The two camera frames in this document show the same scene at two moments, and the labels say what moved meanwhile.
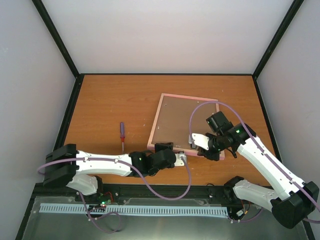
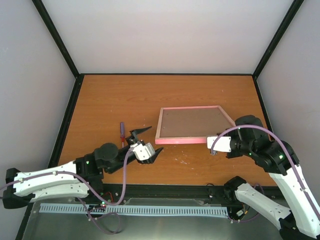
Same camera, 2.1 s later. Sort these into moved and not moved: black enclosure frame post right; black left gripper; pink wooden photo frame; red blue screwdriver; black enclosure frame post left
Moved: pink wooden photo frame; black left gripper
Not moved: red blue screwdriver; black enclosure frame post left; black enclosure frame post right
